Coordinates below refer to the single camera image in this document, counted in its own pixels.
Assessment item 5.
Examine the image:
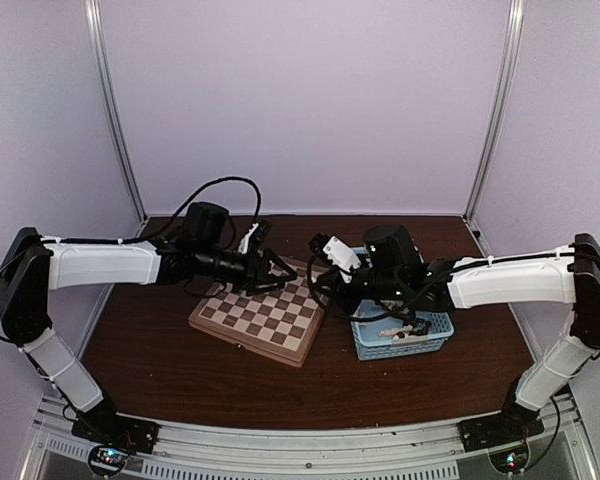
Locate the white chess pieces pile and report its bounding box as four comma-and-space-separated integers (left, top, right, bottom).
378, 327, 407, 337

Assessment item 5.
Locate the right black cable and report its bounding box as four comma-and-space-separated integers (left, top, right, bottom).
305, 254, 431, 326

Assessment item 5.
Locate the wooden folding chess board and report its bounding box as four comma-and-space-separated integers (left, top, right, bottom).
189, 257, 324, 368

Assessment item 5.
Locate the dark chess pieces pile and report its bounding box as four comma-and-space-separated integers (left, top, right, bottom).
403, 318, 432, 337

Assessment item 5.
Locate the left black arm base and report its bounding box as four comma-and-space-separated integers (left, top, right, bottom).
70, 392, 159, 454

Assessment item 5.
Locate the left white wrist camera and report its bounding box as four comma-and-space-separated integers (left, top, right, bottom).
237, 220, 272, 255

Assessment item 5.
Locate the left aluminium frame post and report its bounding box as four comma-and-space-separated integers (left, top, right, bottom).
84, 0, 147, 223

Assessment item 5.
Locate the light blue plastic basket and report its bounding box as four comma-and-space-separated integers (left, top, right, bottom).
351, 310, 454, 361

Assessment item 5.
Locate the aluminium frame post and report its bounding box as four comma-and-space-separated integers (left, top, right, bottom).
84, 0, 147, 223
462, 0, 525, 221

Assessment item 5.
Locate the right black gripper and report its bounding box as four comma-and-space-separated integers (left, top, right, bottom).
312, 255, 405, 317

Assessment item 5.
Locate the right aluminium frame post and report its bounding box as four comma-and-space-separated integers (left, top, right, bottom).
462, 0, 525, 221

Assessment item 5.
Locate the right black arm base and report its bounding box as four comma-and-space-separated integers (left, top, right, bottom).
458, 377, 545, 452

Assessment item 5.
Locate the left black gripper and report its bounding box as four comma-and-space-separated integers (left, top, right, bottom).
196, 243, 298, 297

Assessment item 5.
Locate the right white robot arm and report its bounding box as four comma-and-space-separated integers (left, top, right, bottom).
314, 224, 600, 442

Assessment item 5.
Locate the front aluminium rail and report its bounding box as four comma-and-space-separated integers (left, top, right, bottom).
19, 394, 596, 480

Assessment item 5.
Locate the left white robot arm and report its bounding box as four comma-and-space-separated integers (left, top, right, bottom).
0, 202, 297, 444

